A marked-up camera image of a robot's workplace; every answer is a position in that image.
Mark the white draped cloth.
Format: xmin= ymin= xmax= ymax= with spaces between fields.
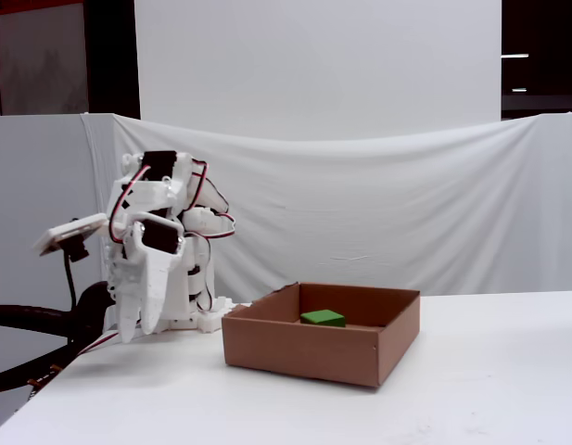
xmin=81 ymin=112 xmax=572 ymax=298

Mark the green cube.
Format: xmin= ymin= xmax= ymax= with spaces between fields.
xmin=299 ymin=309 xmax=347 ymax=328

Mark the red white table cable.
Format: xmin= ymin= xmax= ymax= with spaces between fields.
xmin=74 ymin=328 xmax=122 ymax=358

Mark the red black servo cable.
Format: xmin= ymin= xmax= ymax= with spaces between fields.
xmin=185 ymin=210 xmax=236 ymax=242
xmin=107 ymin=164 xmax=152 ymax=245
xmin=187 ymin=159 xmax=209 ymax=210

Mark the grey white partition panel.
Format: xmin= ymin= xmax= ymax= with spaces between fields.
xmin=0 ymin=114 xmax=116 ymax=310

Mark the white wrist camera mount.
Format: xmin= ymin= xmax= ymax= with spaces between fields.
xmin=33 ymin=212 xmax=108 ymax=261

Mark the black curved chair frame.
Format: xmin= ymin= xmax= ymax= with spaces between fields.
xmin=0 ymin=280 xmax=116 ymax=395

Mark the brown cabinet panel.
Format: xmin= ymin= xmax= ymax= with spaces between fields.
xmin=0 ymin=2 xmax=90 ymax=117

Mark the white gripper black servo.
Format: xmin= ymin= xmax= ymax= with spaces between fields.
xmin=107 ymin=211 xmax=188 ymax=345

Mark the white backdrop board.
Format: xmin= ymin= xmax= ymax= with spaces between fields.
xmin=133 ymin=0 xmax=503 ymax=140

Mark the brown cardboard box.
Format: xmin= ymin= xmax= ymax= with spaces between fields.
xmin=221 ymin=281 xmax=422 ymax=388

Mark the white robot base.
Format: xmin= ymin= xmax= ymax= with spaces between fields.
xmin=159 ymin=296 xmax=252 ymax=334

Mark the black camera cable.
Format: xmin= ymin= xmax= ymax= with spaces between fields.
xmin=62 ymin=252 xmax=79 ymax=314

